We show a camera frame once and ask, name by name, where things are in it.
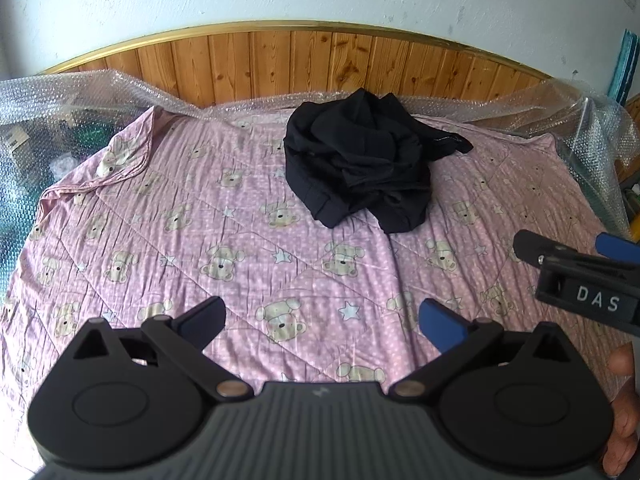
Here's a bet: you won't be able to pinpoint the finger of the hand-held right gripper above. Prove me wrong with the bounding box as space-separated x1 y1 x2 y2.
513 229 601 267
595 232 640 273

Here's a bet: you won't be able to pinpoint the dark green mattress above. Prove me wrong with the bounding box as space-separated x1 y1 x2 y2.
0 105 121 286

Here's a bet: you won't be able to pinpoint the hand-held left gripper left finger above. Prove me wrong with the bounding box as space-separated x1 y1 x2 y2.
74 296 254 404

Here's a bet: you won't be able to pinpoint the clear bubble wrap sheet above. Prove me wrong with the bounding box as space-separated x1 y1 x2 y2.
0 71 640 286

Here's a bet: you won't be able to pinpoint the black pants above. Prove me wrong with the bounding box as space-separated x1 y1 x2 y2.
283 88 475 235

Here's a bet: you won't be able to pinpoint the teal towel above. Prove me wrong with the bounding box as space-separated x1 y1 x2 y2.
606 29 640 107

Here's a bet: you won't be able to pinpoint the white paper label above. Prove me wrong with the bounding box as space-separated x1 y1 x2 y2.
2 127 31 154

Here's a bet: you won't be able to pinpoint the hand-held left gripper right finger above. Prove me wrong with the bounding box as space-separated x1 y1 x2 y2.
389 299 568 402

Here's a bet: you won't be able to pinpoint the person's right hand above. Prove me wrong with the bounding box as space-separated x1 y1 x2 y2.
601 344 640 478

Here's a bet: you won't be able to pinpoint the wooden headboard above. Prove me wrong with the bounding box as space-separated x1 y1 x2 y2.
37 21 556 109

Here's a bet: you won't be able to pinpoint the pink bear print blanket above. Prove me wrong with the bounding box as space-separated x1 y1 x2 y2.
0 94 623 480

